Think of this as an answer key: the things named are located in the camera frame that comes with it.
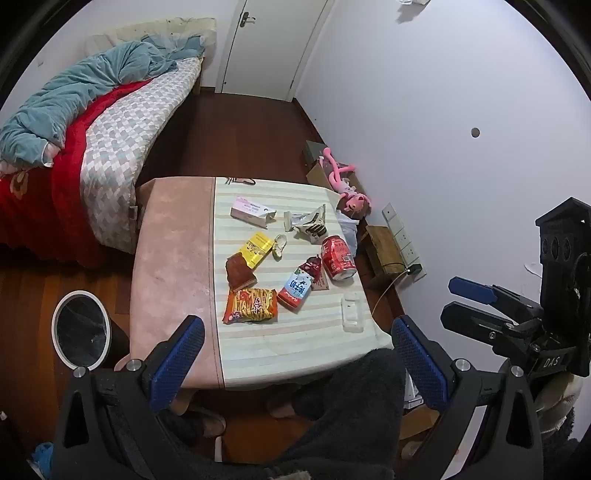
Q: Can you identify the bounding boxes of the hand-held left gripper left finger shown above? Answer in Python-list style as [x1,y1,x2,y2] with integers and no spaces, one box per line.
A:
[52,315,206,480]

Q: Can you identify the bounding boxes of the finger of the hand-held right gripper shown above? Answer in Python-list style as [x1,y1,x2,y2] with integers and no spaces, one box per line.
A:
[449,276,544,320]
[440,301,542,352]

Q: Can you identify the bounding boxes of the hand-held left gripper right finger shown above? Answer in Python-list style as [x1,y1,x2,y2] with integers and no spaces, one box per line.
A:
[392,315,544,480]

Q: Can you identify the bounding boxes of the orange fries snack packet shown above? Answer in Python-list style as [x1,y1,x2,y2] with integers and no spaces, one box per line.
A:
[223,286,279,325]

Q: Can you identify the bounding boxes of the white rimmed black trash bin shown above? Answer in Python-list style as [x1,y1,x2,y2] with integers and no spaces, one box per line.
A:
[52,290,133,370]

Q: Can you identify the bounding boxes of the yellow snack packet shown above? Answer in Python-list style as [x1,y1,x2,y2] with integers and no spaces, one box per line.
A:
[240,232,272,270]

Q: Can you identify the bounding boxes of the red soda can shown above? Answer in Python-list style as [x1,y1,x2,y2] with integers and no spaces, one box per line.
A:
[321,235,358,282]

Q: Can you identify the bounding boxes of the black white snack wrapper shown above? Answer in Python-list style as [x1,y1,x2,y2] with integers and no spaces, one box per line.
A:
[283,204,329,245]

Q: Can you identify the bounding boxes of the person's right forearm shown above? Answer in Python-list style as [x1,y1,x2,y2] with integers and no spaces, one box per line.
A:
[531,369,591,467]

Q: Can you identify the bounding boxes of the tan slipper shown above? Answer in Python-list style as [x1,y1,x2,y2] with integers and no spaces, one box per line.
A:
[267,396,297,419]
[184,405,227,438]

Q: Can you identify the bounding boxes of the clear plastic packaging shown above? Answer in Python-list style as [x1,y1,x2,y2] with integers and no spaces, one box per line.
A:
[341,292,365,333]

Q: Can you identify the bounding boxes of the person's leg dark trousers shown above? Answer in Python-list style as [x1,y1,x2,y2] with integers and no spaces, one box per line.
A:
[259,348,408,480]

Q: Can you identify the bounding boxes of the white power strip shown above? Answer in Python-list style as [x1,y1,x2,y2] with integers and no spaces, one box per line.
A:
[382,202,427,282]

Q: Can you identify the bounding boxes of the pink tablecloth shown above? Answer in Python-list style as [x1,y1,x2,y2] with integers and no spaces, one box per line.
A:
[115,178,228,393]

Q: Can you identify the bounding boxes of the brown snack wrapper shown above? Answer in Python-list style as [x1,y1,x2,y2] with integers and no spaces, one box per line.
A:
[225,254,258,291]

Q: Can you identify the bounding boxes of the striped cream tablecloth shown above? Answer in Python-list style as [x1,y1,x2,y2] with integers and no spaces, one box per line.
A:
[212,178,396,389]

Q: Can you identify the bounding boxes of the clear plastic bag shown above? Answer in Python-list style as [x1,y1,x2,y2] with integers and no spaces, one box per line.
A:
[335,210,361,259]

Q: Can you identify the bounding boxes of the pink plush toy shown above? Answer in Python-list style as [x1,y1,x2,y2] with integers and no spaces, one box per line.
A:
[321,147,373,217]

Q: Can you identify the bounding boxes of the pink white carton box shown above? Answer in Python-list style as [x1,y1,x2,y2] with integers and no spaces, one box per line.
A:
[231,196,278,230]

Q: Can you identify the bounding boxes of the blue bag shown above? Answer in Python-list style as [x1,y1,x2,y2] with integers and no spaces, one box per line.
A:
[31,442,56,472]

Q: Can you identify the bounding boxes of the cardboard box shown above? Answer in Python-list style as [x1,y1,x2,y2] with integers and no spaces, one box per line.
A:
[302,141,366,191]

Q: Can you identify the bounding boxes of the red blanket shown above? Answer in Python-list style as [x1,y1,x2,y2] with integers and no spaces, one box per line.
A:
[0,78,154,269]

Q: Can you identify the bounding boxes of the teal blanket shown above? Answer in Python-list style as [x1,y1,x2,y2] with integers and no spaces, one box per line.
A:
[0,36,206,168]

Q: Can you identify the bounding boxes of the white door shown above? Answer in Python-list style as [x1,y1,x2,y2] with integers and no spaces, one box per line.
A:
[221,0,331,101]

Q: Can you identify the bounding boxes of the cream headboard cover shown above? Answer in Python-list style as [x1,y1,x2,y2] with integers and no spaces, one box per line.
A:
[85,17,218,62]

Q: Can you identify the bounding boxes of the thin cable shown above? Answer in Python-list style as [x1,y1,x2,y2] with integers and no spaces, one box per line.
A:
[369,269,411,324]

